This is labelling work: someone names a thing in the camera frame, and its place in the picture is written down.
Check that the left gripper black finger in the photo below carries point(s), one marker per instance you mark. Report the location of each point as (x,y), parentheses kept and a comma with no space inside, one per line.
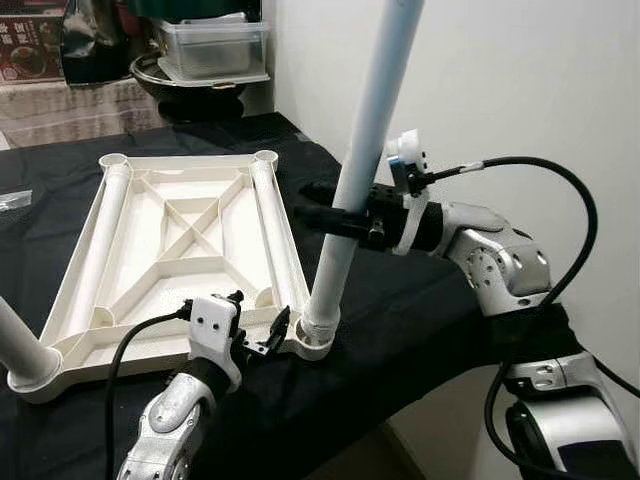
(280,325)
(236,297)

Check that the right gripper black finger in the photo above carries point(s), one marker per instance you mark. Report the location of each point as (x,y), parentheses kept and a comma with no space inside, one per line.
(325,222)
(315,190)

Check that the white plastic table leg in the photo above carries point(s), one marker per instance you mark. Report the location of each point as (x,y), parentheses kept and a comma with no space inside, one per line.
(278,230)
(100,240)
(370,120)
(20,350)

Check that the white plastic table top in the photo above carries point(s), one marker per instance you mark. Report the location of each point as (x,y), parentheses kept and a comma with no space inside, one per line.
(100,345)

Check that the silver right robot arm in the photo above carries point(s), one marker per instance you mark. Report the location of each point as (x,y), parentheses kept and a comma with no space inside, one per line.
(500,260)

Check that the black tablecloth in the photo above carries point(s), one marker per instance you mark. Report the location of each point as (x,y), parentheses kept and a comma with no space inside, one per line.
(400,320)

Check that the clear lidded plastic container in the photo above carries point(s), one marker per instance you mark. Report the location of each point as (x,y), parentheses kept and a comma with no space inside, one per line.
(215,50)

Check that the dark green round lid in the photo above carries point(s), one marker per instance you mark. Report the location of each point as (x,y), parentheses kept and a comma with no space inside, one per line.
(190,8)

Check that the clear plastic bag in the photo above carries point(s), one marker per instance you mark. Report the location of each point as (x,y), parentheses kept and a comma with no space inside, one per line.
(12,200)

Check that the beige patterned cloth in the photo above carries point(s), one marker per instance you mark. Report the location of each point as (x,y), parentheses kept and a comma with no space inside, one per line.
(70,110)

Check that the shiny black plastic bag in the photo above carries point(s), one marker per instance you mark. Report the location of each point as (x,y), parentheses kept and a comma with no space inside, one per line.
(95,40)

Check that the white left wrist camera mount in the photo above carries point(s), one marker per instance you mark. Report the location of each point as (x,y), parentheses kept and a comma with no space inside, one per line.
(213,325)

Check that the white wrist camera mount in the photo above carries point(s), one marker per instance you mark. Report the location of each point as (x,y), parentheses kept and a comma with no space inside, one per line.
(405,160)
(213,325)

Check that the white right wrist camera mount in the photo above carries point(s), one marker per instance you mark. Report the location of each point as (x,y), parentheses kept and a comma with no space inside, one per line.
(405,160)

